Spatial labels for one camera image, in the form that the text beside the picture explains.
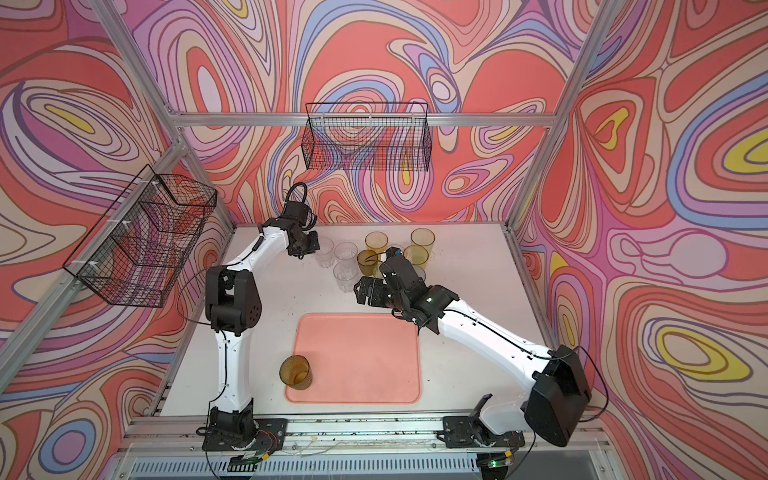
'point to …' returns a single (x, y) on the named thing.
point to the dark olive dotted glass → (295, 372)
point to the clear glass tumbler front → (346, 271)
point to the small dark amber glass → (367, 259)
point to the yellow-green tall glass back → (423, 237)
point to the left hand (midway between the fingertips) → (317, 244)
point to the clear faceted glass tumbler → (325, 255)
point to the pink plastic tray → (358, 358)
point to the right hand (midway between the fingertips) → (370, 296)
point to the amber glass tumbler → (376, 241)
